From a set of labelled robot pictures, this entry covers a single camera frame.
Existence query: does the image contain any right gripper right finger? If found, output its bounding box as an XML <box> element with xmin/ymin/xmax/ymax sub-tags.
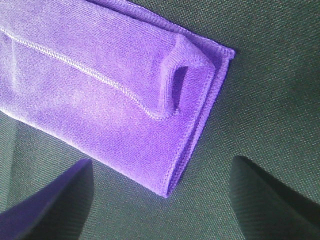
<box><xmin>229</xmin><ymin>155</ymin><xmax>320</xmax><ymax>240</ymax></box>

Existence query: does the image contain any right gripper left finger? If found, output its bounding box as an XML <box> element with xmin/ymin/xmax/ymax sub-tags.
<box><xmin>0</xmin><ymin>159</ymin><xmax>94</xmax><ymax>240</ymax></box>

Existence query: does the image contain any purple microfiber towel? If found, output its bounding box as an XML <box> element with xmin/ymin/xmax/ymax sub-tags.
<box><xmin>0</xmin><ymin>0</ymin><xmax>235</xmax><ymax>198</ymax></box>

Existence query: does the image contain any black fabric table cover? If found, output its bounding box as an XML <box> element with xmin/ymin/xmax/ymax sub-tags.
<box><xmin>0</xmin><ymin>0</ymin><xmax>320</xmax><ymax>240</ymax></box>

